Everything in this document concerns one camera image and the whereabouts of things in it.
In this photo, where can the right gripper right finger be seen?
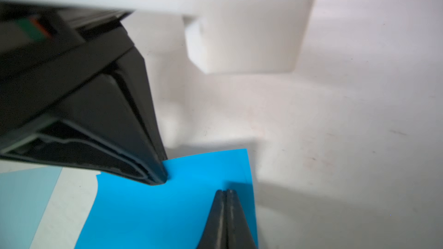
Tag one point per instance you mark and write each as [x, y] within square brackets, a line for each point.
[238, 232]

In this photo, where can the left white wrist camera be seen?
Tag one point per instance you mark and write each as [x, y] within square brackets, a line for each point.
[228, 36]

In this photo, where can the light blue tilted paper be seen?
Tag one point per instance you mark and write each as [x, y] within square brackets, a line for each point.
[24, 198]

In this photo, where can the bright blue square paper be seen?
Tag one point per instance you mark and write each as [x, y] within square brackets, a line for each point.
[132, 215]

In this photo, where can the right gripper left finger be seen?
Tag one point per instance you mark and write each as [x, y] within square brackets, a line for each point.
[215, 231]

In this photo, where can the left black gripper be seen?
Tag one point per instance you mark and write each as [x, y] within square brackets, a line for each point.
[88, 103]

